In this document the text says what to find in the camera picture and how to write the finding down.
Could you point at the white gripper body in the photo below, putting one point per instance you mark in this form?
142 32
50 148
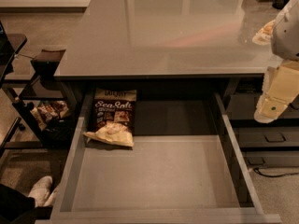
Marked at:
286 36

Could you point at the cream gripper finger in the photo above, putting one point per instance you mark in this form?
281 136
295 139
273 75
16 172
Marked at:
263 36
269 108

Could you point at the brown sea salt chip bag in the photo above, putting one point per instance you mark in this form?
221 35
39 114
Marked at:
112 120

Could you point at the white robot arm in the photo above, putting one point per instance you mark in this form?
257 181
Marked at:
285 35

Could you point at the open grey drawer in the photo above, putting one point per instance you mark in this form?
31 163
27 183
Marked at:
186 167

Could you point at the dark lower cabinet drawers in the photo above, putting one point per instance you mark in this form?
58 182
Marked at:
263 145

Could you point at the dark wooden chair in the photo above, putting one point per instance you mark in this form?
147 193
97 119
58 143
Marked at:
38 87

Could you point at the snack packets in basket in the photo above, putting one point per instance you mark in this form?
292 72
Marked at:
47 111

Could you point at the white sock foot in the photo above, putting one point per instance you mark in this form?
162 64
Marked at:
43 193

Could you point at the dark side table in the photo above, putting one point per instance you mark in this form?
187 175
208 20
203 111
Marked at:
10 45

